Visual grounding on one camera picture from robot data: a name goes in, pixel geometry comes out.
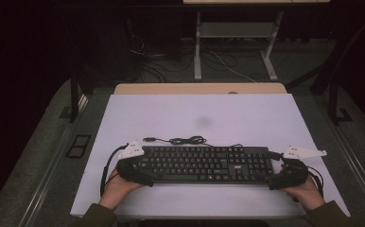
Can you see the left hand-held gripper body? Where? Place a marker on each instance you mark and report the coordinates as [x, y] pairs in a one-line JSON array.
[[130, 167]]

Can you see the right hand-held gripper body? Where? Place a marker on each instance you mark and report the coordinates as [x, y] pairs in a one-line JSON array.
[[295, 171]]

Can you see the black computer keyboard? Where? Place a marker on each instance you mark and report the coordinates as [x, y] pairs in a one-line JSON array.
[[202, 165]]

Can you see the person's right hand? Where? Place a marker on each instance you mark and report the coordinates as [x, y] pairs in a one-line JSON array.
[[306, 194]]

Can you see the person's left hand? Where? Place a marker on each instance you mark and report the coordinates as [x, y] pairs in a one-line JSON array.
[[116, 190]]

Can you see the white table board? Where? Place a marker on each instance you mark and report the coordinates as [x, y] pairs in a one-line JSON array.
[[187, 116]]

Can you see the black metal stand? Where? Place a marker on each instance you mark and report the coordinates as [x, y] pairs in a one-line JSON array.
[[333, 104], [74, 101]]

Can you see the black floor socket frame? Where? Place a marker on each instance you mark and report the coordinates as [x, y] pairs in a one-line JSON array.
[[78, 146]]

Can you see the aluminium floor rail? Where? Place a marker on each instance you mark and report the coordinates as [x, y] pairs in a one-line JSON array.
[[354, 167], [56, 157]]

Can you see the white metal desk frame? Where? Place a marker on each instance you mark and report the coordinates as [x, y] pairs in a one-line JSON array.
[[237, 30]]

